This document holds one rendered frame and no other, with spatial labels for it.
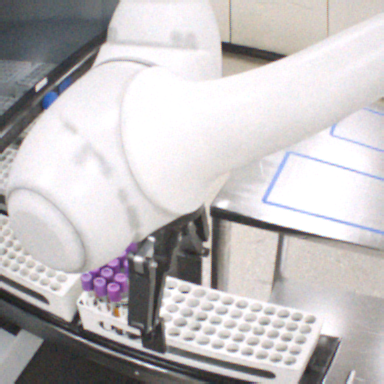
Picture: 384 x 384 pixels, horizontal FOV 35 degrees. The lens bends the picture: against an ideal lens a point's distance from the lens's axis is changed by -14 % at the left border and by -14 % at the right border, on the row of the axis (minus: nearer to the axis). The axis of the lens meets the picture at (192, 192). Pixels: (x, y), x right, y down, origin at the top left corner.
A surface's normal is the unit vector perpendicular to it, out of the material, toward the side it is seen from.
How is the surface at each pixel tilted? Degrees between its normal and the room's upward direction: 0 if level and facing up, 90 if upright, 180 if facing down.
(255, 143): 94
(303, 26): 90
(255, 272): 0
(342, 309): 0
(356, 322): 0
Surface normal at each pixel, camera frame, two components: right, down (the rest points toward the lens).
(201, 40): 0.65, 0.40
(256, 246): -0.01, -0.79
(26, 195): -0.40, -0.21
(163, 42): 0.07, 0.56
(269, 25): -0.40, 0.57
